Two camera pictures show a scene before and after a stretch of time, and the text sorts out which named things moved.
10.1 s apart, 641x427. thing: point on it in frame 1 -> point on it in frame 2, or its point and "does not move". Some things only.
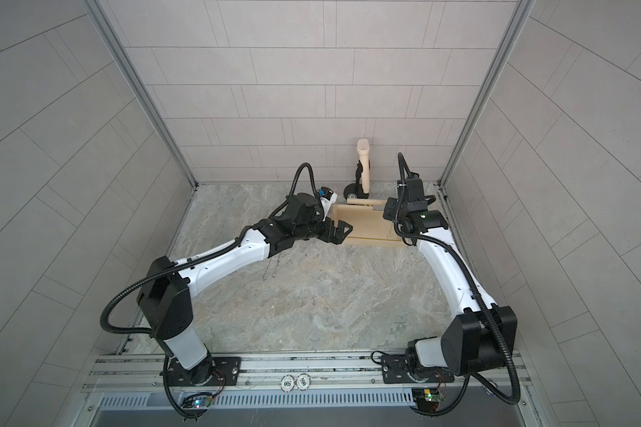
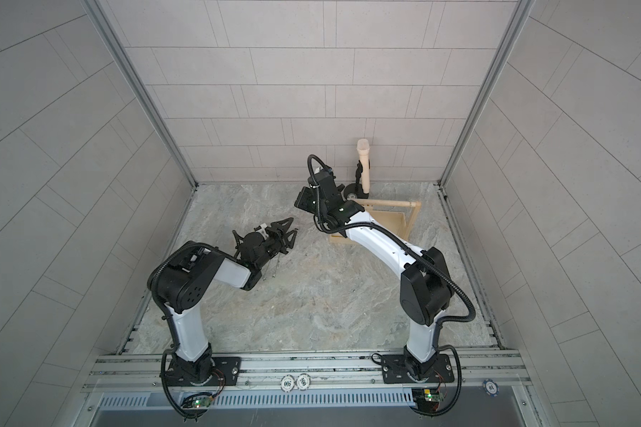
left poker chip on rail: (287, 382) does not move
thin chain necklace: (268, 266) does not move
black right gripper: (390, 212) -> (306, 196)
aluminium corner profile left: (117, 44) does not move
